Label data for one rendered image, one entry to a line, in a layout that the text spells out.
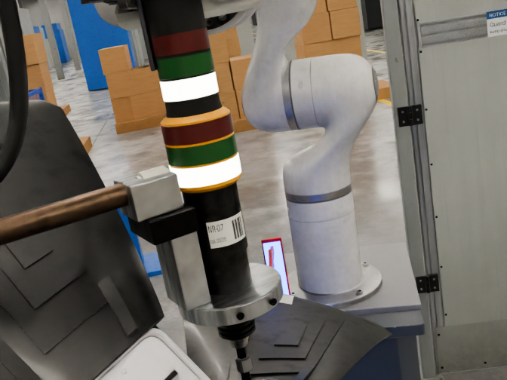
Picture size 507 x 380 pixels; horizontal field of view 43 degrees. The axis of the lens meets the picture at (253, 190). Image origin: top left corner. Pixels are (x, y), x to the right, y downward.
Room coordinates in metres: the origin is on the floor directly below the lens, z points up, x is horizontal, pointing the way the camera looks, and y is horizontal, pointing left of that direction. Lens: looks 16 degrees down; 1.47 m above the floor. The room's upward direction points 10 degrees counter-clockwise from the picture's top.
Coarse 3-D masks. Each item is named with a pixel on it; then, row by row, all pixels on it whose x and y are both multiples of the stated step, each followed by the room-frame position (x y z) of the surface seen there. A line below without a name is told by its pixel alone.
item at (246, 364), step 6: (240, 348) 0.39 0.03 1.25; (240, 354) 0.39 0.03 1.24; (246, 354) 0.39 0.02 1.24; (240, 360) 0.38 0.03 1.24; (246, 360) 0.38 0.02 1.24; (240, 366) 0.38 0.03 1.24; (246, 366) 0.38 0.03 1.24; (252, 366) 0.39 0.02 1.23; (246, 372) 0.39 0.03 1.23; (246, 378) 0.39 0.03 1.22
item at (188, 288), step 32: (128, 192) 0.35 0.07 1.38; (160, 192) 0.36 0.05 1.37; (160, 224) 0.35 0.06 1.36; (192, 224) 0.36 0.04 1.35; (160, 256) 0.38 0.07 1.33; (192, 256) 0.36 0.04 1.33; (192, 288) 0.36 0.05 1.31; (256, 288) 0.38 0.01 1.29; (192, 320) 0.36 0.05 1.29; (224, 320) 0.35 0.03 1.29
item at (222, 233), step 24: (216, 192) 0.37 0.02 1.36; (216, 216) 0.37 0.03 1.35; (240, 216) 0.38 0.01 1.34; (216, 240) 0.37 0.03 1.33; (240, 240) 0.38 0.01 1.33; (216, 264) 0.37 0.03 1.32; (240, 264) 0.38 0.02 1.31; (216, 288) 0.37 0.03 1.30; (240, 288) 0.38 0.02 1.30; (240, 336) 0.38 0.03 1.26
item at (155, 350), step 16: (144, 336) 0.36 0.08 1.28; (160, 336) 0.36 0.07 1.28; (128, 352) 0.35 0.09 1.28; (144, 352) 0.35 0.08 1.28; (160, 352) 0.35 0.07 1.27; (176, 352) 0.35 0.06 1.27; (112, 368) 0.34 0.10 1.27; (128, 368) 0.34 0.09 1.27; (144, 368) 0.34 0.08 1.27; (160, 368) 0.34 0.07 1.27; (176, 368) 0.34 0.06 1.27; (192, 368) 0.34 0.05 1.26
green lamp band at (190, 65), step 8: (184, 56) 0.37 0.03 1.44; (192, 56) 0.37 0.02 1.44; (200, 56) 0.38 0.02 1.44; (208, 56) 0.38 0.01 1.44; (160, 64) 0.38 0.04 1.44; (168, 64) 0.37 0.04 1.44; (176, 64) 0.37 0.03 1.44; (184, 64) 0.37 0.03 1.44; (192, 64) 0.37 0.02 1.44; (200, 64) 0.38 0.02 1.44; (208, 64) 0.38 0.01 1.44; (160, 72) 0.38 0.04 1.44; (168, 72) 0.38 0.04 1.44; (176, 72) 0.37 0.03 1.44; (184, 72) 0.37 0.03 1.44; (192, 72) 0.37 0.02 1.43; (200, 72) 0.37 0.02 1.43
